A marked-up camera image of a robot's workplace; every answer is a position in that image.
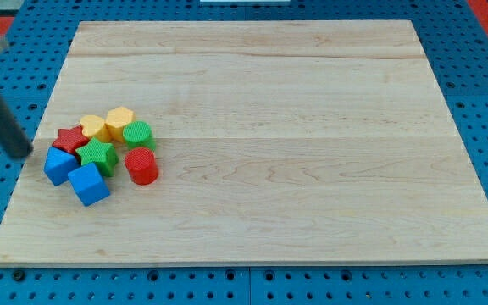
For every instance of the blue cube block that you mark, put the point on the blue cube block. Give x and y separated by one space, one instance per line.
88 184

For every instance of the wooden board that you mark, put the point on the wooden board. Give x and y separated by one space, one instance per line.
279 143

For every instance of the red cylinder block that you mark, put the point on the red cylinder block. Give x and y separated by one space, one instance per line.
141 165

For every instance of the green cylinder block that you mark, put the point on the green cylinder block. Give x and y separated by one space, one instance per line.
139 134

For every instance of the yellow hexagon block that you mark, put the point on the yellow hexagon block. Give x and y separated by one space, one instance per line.
117 119

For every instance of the green star block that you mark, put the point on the green star block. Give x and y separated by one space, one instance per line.
102 154

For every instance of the yellow heart block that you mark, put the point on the yellow heart block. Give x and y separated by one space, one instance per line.
94 127

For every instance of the red star block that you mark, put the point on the red star block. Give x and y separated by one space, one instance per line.
69 140

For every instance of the blue triangular block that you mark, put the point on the blue triangular block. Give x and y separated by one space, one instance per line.
58 164

